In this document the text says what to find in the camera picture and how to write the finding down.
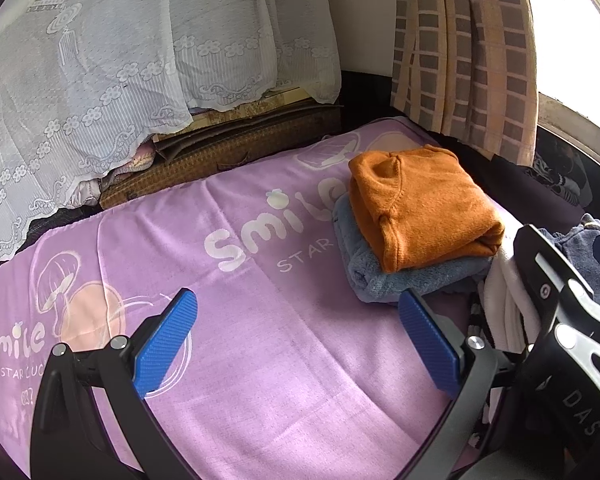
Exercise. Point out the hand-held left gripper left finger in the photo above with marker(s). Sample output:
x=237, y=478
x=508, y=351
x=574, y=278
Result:
x=165, y=345

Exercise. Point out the folded pale quilt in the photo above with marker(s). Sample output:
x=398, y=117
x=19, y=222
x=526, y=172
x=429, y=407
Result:
x=87, y=192

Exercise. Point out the black white striped cloth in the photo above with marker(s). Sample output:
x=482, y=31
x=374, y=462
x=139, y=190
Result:
x=555, y=180

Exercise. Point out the flattened cardboard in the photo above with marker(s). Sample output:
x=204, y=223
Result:
x=240, y=127

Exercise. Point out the orange knit cardigan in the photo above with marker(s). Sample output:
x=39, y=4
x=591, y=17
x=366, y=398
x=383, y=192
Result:
x=420, y=205

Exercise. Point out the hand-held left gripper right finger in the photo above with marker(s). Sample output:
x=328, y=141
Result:
x=430, y=345

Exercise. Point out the light blue folded garment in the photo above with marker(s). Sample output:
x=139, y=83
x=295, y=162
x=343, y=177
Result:
x=380, y=275

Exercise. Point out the white garment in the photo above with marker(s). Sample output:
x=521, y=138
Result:
x=505, y=290

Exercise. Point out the brown checked curtain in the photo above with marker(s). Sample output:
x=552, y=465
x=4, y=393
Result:
x=455, y=50

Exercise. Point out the dark cloth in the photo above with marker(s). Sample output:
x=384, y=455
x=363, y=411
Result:
x=510, y=185

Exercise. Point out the blue denim cloth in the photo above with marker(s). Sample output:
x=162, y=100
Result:
x=577, y=240

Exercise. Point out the white lace cover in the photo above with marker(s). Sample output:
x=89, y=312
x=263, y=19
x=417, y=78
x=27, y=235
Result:
x=105, y=60

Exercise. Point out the purple printed blanket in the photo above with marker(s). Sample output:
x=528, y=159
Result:
x=280, y=340

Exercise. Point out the brown woven mat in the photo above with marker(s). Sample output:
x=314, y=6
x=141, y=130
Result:
x=205, y=160

